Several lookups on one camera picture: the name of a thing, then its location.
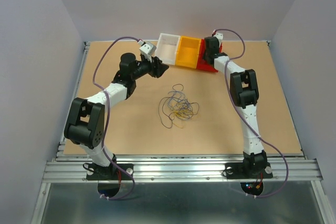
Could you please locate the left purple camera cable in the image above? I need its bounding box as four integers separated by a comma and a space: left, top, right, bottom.
93, 36, 144, 201

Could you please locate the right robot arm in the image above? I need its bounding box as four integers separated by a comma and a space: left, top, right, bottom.
203, 36, 268, 179

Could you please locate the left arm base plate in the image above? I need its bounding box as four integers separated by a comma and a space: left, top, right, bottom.
82, 163, 131, 181

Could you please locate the red plastic bin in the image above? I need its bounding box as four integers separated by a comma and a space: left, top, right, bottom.
196, 37, 222, 72

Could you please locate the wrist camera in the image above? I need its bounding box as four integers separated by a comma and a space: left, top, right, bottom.
138, 39, 156, 61
212, 30, 224, 49

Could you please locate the white plastic bin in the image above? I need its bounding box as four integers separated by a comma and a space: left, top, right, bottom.
155, 33, 181, 66

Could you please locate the purple camera cable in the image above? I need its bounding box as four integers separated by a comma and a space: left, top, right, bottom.
93, 36, 144, 201
214, 27, 290, 199

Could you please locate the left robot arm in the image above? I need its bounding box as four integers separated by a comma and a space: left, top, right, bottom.
64, 52, 169, 179

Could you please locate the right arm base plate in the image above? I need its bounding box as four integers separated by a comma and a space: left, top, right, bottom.
222, 162, 274, 179

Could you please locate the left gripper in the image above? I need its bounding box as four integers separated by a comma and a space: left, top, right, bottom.
131, 55, 169, 81

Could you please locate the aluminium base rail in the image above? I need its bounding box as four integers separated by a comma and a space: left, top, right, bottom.
43, 155, 323, 184

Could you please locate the wire bundle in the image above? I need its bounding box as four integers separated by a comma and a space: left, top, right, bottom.
157, 83, 201, 131

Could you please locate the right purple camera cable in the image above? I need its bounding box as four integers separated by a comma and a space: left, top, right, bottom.
214, 27, 290, 199

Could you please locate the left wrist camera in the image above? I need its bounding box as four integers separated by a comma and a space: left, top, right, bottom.
138, 39, 156, 61

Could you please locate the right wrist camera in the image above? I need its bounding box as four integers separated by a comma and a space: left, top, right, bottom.
212, 30, 224, 49

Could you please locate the yellow plastic bin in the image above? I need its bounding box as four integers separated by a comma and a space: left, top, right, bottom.
175, 36, 202, 69

